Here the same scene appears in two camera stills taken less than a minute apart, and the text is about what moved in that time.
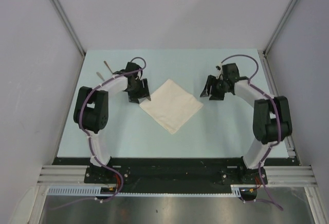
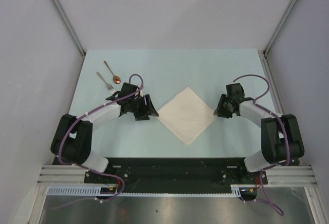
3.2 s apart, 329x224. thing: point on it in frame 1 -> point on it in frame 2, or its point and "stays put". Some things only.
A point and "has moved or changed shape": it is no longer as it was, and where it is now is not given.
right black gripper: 215,95 -> 219,111
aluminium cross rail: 291,175 stays put
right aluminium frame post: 266,63 stays put
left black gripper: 143,93 -> 147,110
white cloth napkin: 170,106 has moved or changed shape
